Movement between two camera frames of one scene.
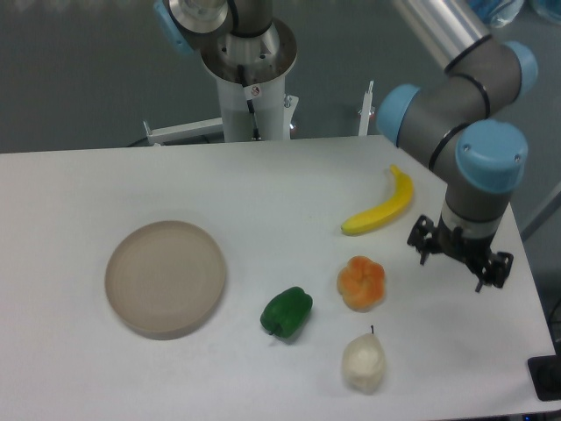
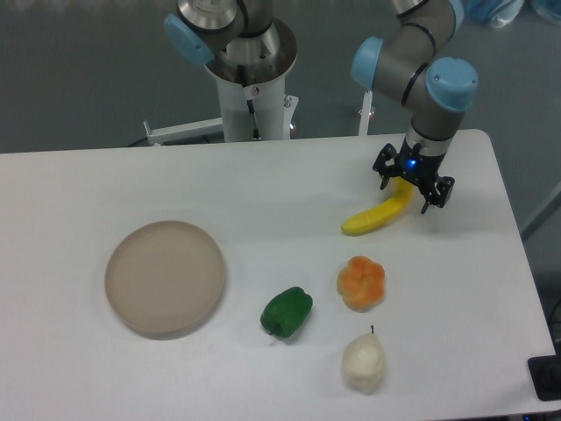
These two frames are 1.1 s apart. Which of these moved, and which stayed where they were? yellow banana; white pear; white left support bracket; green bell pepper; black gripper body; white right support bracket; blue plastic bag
Moved: black gripper body
Stayed: green bell pepper; blue plastic bag; yellow banana; white left support bracket; white right support bracket; white pear
